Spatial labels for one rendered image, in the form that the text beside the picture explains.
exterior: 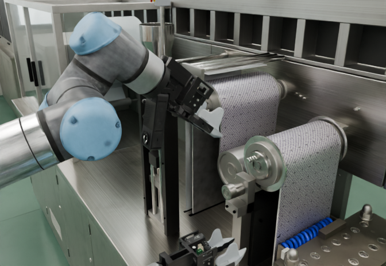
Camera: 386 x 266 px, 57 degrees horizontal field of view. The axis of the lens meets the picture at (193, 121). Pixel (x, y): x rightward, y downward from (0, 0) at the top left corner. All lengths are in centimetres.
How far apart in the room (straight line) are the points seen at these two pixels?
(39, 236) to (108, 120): 245
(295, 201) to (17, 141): 72
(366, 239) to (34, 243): 223
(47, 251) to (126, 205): 139
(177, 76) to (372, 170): 69
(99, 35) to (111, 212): 90
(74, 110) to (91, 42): 15
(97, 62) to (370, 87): 76
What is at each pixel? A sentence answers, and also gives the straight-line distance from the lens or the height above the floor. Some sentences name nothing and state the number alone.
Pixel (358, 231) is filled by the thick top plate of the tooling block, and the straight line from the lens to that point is 115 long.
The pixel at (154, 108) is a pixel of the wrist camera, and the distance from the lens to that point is 66.
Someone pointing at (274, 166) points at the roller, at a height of 127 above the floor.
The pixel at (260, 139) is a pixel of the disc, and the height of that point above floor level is 131.
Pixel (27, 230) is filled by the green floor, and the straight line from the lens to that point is 296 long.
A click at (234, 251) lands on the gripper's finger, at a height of 112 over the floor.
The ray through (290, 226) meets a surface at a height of 107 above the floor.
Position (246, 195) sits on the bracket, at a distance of 96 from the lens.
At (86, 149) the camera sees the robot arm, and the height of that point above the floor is 149.
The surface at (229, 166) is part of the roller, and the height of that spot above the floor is 119.
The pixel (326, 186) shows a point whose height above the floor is 114.
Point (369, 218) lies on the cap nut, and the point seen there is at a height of 104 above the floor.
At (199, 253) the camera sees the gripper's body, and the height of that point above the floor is 115.
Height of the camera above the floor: 168
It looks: 21 degrees down
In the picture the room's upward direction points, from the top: straight up
